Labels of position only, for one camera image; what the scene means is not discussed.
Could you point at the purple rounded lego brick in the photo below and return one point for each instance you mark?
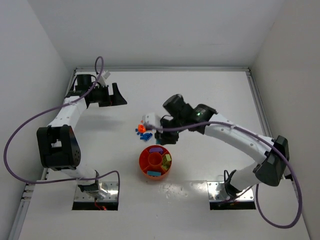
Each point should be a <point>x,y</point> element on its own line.
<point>156,150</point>

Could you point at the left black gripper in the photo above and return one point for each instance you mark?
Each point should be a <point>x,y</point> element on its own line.
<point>110,96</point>

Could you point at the blue rounded lego brick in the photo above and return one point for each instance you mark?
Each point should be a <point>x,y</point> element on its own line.
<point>146,136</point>

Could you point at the orange round divided container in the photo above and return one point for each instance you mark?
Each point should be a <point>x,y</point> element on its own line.
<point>153,162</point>

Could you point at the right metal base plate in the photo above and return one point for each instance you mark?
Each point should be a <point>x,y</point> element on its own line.
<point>217,193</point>

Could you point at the yellow-green lego brick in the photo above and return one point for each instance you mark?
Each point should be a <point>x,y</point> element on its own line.
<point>166,165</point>
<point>166,158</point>

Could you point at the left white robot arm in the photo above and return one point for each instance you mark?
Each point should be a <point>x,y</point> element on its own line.
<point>58,147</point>

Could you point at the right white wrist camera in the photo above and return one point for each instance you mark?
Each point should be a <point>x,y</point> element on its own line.
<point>151,121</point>

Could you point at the teal 2x4 lego brick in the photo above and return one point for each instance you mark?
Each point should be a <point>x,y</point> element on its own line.
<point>154,173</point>

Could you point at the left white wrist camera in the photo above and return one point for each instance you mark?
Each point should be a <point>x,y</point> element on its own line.
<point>103,78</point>

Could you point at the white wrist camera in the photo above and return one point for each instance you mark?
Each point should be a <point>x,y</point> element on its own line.
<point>103,78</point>
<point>151,121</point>

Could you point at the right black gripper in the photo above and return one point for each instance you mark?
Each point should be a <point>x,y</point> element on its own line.
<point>165,136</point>

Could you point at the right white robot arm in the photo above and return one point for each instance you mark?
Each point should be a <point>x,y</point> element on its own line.
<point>268,166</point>

